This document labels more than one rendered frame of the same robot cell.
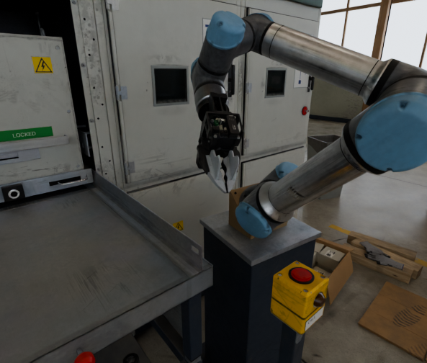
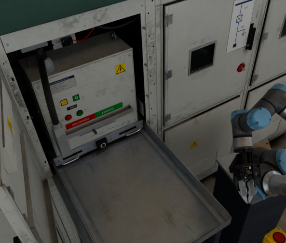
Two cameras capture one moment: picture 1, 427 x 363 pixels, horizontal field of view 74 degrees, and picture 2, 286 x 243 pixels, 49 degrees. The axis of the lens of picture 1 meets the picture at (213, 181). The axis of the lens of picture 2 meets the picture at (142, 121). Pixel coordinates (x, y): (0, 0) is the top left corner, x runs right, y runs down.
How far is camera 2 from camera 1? 94 cm
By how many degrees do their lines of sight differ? 24
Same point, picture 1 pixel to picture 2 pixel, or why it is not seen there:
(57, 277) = (153, 216)
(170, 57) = (204, 39)
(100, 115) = (152, 90)
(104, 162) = (151, 116)
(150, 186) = (178, 124)
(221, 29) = (256, 126)
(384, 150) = not seen: outside the picture
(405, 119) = not seen: outside the picture
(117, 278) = (183, 220)
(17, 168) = (103, 128)
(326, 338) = not seen: outside the picture
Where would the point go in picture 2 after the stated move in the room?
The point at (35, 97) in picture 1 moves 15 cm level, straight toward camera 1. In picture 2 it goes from (115, 88) to (125, 105)
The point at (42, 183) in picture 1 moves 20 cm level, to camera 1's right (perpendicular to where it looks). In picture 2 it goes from (115, 134) to (151, 137)
